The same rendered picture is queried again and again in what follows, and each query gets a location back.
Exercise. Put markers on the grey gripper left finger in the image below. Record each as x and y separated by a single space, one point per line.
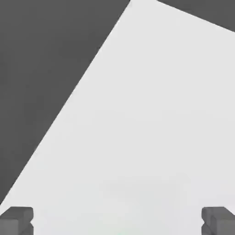
15 220

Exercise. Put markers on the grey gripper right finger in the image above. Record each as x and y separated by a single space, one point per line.
218 221

